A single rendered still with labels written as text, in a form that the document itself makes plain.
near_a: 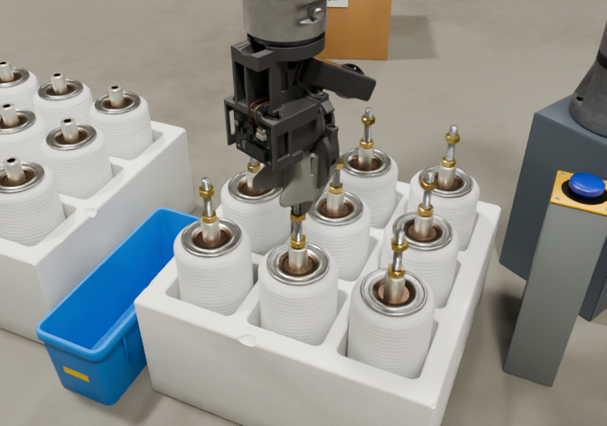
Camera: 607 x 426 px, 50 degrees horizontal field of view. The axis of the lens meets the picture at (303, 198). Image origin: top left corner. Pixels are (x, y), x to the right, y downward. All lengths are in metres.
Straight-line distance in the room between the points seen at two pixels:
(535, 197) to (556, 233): 0.25
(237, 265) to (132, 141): 0.40
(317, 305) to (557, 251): 0.31
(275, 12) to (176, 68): 1.28
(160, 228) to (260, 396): 0.38
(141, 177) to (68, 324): 0.27
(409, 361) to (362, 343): 0.06
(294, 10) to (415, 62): 1.31
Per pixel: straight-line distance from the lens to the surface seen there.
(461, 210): 0.91
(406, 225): 0.85
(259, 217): 0.88
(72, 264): 1.02
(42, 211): 0.99
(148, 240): 1.10
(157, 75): 1.81
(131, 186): 1.09
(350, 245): 0.85
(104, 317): 1.07
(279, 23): 0.57
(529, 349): 0.99
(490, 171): 1.43
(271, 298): 0.77
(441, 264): 0.82
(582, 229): 0.85
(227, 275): 0.81
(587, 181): 0.85
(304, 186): 0.68
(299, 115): 0.61
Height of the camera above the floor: 0.78
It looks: 37 degrees down
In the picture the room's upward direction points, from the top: straight up
